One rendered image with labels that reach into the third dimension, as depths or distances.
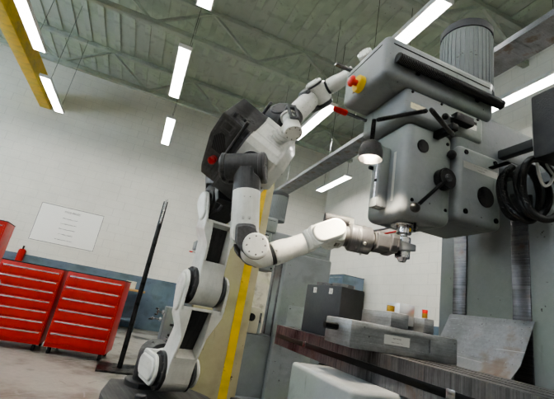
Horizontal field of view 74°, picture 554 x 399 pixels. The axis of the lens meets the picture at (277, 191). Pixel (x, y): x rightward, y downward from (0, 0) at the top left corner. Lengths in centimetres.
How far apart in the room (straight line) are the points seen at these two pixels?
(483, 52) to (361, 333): 116
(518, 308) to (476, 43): 98
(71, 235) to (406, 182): 939
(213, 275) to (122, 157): 911
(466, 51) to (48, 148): 993
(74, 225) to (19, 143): 239
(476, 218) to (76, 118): 1028
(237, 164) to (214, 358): 184
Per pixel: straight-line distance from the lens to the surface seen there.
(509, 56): 423
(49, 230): 1020
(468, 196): 132
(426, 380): 97
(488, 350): 142
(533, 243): 143
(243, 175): 116
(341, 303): 145
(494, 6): 751
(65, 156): 1058
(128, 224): 1007
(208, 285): 148
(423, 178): 123
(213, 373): 280
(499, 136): 154
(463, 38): 173
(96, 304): 545
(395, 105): 131
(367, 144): 112
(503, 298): 147
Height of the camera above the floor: 97
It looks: 18 degrees up
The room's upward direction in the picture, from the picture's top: 10 degrees clockwise
